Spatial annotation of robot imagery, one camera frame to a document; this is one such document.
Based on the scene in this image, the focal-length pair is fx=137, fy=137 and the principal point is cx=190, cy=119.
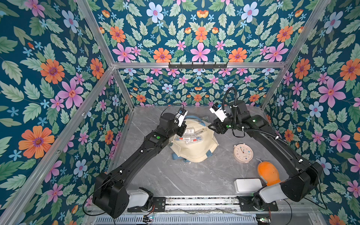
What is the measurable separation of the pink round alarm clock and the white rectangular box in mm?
126

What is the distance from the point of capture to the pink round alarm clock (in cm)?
90

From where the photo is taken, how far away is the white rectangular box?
77 cm
